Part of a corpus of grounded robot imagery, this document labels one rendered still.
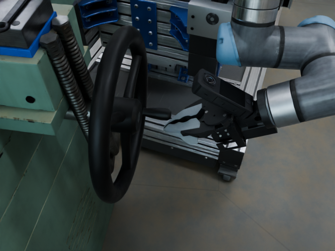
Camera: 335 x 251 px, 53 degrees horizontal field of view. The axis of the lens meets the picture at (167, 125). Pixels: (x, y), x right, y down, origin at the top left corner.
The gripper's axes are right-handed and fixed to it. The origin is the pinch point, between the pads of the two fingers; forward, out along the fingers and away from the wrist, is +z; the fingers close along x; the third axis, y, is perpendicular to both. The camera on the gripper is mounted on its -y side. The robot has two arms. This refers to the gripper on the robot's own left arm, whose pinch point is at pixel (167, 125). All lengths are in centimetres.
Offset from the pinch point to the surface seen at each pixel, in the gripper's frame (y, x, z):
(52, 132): -19.0, -15.0, 5.9
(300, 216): 86, 21, -7
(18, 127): -21.9, -15.0, 10.1
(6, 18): -34.0, -10.5, 0.6
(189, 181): 64, 30, 32
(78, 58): -23.2, -5.1, 1.3
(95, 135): -19.2, -18.3, -4.0
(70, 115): -16.3, -8.6, 7.8
